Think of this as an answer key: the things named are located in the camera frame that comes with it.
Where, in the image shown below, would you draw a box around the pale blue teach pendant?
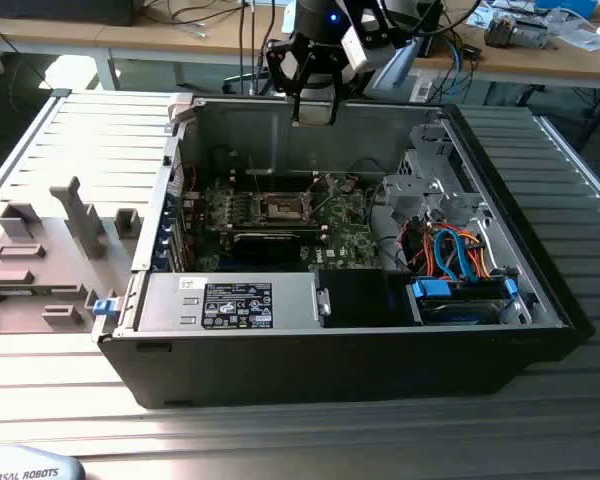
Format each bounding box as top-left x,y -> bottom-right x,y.
0,443 -> 87,480

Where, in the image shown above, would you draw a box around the grey parts rack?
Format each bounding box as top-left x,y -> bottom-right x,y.
0,174 -> 146,336

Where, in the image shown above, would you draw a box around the clear plastic bag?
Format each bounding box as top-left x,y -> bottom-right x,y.
554,19 -> 600,54

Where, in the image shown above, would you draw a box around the green motherboard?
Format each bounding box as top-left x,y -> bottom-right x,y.
179,172 -> 385,274

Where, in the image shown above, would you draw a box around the red yellow power wires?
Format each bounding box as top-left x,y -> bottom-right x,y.
399,219 -> 436,277

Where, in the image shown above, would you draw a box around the orange wire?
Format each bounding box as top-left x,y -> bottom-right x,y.
452,227 -> 494,280

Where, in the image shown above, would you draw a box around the CPU cooler with fins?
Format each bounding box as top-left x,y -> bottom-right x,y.
483,13 -> 520,50

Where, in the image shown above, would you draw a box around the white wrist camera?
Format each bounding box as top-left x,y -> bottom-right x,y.
340,23 -> 370,74

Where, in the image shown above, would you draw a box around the black equipment box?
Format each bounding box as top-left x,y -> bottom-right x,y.
0,0 -> 137,27

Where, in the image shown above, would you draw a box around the grey power supply unit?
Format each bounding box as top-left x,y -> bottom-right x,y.
133,272 -> 327,334

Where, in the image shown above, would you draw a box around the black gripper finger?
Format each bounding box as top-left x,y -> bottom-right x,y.
327,47 -> 356,126
265,38 -> 315,126

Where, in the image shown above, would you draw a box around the blue wire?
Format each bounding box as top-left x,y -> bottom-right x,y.
432,223 -> 474,287

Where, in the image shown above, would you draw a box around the hard disk in blue carrier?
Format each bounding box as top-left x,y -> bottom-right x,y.
407,276 -> 522,327

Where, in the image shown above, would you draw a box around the black PC case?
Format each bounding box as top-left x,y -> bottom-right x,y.
93,92 -> 597,410

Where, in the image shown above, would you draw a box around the black stand leg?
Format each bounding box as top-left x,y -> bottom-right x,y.
576,62 -> 600,147

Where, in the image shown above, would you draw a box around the thin black fan wire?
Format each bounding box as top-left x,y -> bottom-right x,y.
347,156 -> 387,201

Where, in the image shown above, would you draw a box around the CPU socket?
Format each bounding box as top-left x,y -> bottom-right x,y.
252,191 -> 312,225

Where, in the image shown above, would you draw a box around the wooden desk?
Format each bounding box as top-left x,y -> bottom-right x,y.
414,0 -> 600,91
0,0 -> 291,92

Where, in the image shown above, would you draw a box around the white power adapter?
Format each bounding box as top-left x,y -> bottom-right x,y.
410,78 -> 434,104

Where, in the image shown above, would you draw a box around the silver metal device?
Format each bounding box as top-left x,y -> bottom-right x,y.
515,18 -> 551,50

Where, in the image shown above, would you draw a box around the CPU with silver top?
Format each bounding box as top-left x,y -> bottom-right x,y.
297,102 -> 332,127

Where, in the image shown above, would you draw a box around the blue cardboard box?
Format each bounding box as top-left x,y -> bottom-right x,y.
535,0 -> 599,19

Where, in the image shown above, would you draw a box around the metal drive cage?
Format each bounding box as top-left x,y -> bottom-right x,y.
381,122 -> 487,229

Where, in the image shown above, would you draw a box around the black graphics card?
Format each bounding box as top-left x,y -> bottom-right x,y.
229,227 -> 317,265

